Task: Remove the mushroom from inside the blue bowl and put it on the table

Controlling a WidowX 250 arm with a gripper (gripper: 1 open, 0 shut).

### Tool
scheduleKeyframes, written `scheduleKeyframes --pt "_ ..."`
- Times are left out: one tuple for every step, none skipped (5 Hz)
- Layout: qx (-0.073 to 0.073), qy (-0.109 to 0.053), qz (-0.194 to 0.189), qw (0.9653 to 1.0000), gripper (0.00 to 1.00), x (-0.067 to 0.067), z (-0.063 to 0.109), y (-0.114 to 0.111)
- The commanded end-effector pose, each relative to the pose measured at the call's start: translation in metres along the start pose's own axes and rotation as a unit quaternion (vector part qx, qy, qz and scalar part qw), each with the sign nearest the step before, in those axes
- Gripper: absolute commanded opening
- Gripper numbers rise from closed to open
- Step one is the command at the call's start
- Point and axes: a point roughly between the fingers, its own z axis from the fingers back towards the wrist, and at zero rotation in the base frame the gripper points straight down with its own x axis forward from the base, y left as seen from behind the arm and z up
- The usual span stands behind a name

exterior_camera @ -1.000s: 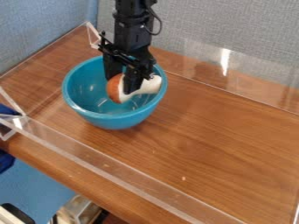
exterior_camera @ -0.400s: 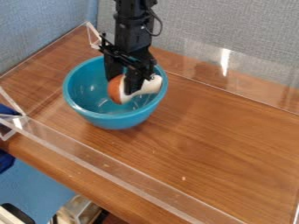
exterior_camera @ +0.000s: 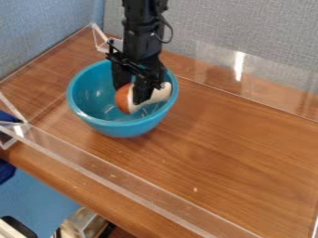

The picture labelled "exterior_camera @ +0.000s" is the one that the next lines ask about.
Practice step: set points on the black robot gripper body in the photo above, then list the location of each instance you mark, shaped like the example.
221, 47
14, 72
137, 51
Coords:
141, 52

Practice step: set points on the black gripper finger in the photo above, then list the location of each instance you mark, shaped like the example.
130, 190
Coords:
145, 85
122, 75

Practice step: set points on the brown and white toy mushroom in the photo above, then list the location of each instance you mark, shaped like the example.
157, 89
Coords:
124, 97

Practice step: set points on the blue plastic bowl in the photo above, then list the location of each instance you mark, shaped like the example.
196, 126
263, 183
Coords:
92, 100

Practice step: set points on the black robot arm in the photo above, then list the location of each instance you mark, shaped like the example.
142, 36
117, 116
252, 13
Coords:
144, 16

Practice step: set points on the clear acrylic back barrier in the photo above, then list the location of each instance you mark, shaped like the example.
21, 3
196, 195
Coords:
277, 85

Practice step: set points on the clear acrylic barrier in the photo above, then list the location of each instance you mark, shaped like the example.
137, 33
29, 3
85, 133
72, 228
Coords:
277, 85
136, 204

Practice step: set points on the clear acrylic front barrier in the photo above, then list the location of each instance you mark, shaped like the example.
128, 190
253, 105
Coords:
136, 204

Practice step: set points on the blue cloth object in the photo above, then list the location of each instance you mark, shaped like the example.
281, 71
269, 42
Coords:
8, 168

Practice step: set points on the clear plastic container below table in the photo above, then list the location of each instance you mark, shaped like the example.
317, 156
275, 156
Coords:
85, 224

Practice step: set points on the black and white object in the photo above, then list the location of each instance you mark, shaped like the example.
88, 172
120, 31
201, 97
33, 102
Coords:
14, 229

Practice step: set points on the clear acrylic corner bracket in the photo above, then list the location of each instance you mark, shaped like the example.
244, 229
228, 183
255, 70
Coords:
105, 42

